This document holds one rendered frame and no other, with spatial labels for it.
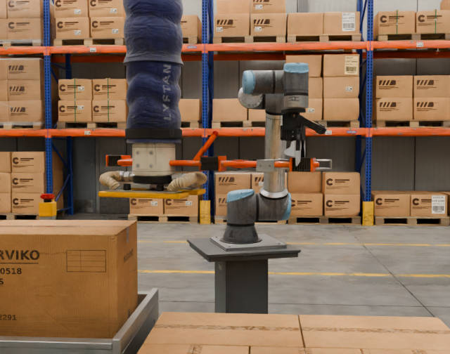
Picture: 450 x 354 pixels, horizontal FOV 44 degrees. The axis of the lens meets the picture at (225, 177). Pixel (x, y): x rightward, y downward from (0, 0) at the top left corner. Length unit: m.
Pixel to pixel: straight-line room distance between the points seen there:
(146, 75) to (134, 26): 0.19
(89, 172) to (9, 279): 8.87
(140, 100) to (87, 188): 9.00
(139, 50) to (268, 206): 1.17
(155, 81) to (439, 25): 8.05
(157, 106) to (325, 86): 7.37
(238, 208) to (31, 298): 1.18
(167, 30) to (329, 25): 7.47
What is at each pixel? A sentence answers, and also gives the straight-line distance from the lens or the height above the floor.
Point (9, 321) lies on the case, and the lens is 2.31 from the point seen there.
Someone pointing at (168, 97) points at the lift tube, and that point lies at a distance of 2.15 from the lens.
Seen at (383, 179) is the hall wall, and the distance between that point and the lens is 10.81.
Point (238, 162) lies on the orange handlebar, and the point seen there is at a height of 1.22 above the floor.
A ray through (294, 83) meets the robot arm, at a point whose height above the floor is 1.50.
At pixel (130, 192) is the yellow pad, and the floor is 1.10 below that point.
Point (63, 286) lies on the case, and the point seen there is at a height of 0.75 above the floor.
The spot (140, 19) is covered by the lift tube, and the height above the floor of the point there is 1.76.
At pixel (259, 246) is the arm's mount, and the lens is 2.84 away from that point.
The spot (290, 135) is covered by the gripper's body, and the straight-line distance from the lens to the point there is 2.03.
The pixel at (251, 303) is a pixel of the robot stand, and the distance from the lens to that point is 2.98.
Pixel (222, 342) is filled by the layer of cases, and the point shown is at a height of 0.54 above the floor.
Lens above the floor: 1.27
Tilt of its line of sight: 3 degrees down
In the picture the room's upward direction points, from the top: straight up
